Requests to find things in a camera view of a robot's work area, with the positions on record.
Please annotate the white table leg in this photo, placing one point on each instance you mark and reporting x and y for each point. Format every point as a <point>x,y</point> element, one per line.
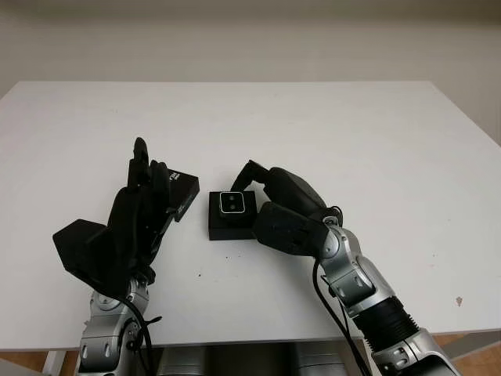
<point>54,364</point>

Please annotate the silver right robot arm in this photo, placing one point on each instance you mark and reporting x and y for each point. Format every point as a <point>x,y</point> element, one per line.
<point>352,270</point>

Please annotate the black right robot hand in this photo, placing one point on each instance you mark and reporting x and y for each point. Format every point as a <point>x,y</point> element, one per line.
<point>293,188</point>

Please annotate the small silver depth camera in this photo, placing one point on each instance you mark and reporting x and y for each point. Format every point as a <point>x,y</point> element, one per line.
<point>232,203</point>

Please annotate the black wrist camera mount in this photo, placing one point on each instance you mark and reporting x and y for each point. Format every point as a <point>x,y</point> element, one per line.
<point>82,246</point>
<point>282,231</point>

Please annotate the grey robot leg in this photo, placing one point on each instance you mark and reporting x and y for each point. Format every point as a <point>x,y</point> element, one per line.
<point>321,360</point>
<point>180,362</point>

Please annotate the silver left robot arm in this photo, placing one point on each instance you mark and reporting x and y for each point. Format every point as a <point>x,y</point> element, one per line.
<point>102,333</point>

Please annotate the black box with lens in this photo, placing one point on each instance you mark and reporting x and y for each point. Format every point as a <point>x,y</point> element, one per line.
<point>231,229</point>

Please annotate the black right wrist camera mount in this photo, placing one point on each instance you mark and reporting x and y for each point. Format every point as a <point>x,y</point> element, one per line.
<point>282,231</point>

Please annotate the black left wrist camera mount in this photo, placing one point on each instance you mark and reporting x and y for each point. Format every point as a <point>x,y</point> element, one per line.
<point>82,246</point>

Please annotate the black printed box lid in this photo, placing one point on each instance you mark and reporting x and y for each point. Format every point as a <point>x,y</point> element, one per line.
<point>186,192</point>

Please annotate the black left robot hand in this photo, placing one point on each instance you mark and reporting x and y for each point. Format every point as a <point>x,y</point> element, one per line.
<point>133,219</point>

